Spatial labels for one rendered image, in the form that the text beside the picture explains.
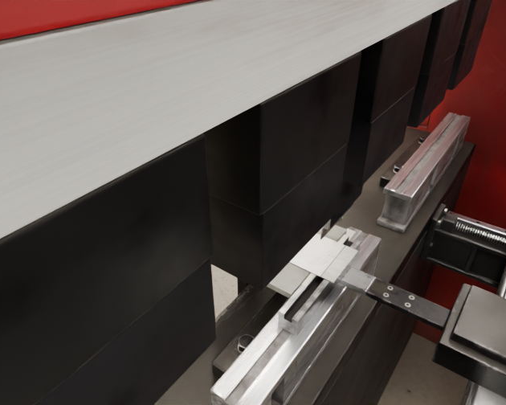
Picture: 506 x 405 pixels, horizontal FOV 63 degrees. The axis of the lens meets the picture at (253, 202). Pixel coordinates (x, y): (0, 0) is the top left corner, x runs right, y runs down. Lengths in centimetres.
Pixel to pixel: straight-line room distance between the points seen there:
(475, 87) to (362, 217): 57
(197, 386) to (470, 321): 38
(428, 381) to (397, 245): 98
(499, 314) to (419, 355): 129
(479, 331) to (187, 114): 45
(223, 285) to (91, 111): 185
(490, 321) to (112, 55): 52
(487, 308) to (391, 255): 32
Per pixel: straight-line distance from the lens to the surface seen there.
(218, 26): 22
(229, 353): 65
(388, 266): 86
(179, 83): 20
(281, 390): 60
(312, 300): 59
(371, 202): 102
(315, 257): 65
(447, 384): 184
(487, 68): 135
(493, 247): 105
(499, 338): 58
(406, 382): 178
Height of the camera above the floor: 143
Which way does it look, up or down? 35 degrees down
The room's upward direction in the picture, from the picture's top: straight up
